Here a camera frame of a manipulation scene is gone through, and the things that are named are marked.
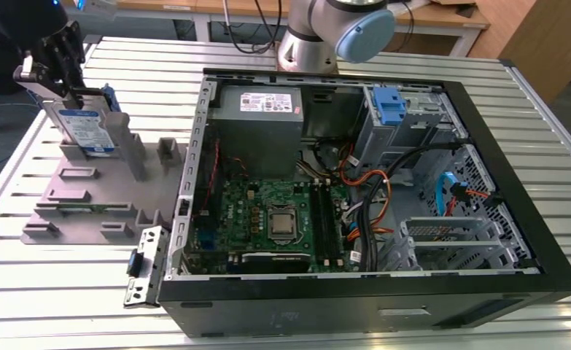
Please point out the black graphics card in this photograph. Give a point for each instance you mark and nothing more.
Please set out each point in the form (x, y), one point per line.
(275, 260)

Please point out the green RAM stick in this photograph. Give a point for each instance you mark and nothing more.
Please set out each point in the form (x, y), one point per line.
(81, 209)

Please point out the blue drive latch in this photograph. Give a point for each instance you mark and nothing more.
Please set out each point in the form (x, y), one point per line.
(388, 105)

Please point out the black PC case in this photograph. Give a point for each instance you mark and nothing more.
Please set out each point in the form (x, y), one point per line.
(314, 310)

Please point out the metal drive cage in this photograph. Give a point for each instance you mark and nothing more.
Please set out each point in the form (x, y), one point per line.
(378, 146)

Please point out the wooden desk white frame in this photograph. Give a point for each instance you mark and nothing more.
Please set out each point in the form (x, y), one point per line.
(169, 7)
(456, 20)

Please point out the grey power supply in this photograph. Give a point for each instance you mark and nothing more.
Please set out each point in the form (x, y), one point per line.
(255, 146)

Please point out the metal disk bay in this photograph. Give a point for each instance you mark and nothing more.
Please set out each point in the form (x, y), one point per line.
(461, 243)

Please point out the wooden cabinet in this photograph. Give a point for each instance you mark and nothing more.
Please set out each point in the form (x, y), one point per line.
(548, 43)

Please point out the table corner cap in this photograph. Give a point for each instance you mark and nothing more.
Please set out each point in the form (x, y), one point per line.
(93, 39)

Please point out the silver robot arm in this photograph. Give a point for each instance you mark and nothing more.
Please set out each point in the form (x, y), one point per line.
(310, 36)

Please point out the CPU socket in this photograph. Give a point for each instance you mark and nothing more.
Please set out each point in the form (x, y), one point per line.
(283, 208)

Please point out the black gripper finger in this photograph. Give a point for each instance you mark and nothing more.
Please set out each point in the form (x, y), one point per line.
(47, 78)
(69, 51)

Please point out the black RAM slot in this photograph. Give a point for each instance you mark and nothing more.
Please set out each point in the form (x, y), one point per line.
(321, 218)
(336, 218)

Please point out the green motherboard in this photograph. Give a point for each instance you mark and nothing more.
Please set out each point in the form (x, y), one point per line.
(246, 204)

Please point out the hard disk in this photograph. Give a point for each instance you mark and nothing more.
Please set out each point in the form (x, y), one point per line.
(83, 127)

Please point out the grey parts rack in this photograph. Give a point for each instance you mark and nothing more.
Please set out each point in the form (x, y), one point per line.
(101, 182)

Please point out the silver CPU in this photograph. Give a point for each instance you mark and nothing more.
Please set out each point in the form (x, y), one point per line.
(282, 223)

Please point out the metal bracket with blue tab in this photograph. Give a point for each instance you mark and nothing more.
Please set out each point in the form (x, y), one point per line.
(151, 240)

